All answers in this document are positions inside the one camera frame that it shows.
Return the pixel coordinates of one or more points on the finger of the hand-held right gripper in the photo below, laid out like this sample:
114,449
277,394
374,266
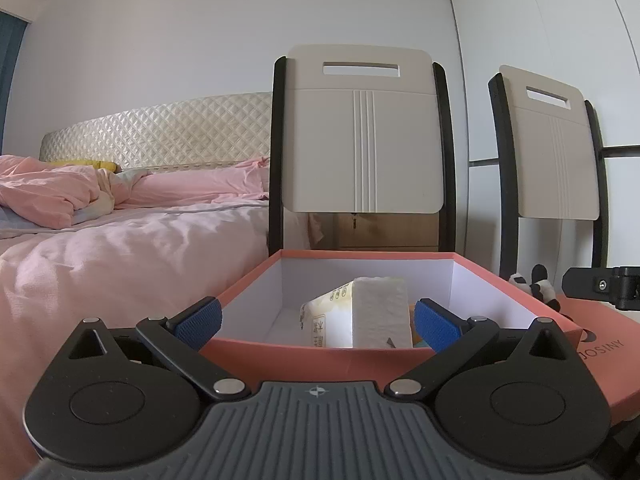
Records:
592,284

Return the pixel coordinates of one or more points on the blue curtain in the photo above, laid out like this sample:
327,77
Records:
7,85

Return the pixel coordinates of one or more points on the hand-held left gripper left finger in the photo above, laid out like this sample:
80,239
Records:
200,324

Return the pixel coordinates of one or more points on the yellow pillow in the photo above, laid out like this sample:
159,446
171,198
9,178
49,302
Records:
87,163

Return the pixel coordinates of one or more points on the salmon pink box lid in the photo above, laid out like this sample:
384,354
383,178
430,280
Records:
602,377

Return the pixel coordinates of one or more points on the cream chair with black frame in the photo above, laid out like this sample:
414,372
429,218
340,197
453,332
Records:
555,160
360,150

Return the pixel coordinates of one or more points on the cream quilted bed headboard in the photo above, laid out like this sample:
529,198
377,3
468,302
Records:
175,132

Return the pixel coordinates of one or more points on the salmon pink cardboard box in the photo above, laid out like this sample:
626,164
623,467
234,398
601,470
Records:
300,362

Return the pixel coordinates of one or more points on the pastel patterned cloth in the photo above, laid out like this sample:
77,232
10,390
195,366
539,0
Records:
131,175

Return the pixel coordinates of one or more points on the panda plush toy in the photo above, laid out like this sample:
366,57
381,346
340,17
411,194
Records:
542,290

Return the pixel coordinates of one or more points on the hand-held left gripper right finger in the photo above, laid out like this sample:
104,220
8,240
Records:
436,327

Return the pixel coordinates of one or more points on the white tissue pack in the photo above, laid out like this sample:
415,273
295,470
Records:
380,310

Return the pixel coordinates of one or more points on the bed with pink bedding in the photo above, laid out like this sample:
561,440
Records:
110,270

